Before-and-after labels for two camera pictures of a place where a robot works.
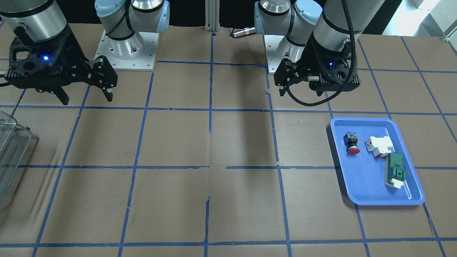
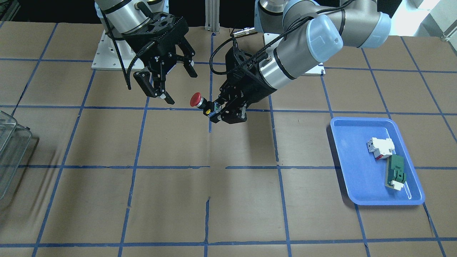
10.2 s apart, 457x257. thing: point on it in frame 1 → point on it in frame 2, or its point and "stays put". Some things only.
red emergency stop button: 351,141 → 196,100
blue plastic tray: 365,174 stays put
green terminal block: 394,175 stays put
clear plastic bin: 15,140 stays put
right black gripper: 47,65 → 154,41
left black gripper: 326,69 → 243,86
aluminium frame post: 212,15 stays put
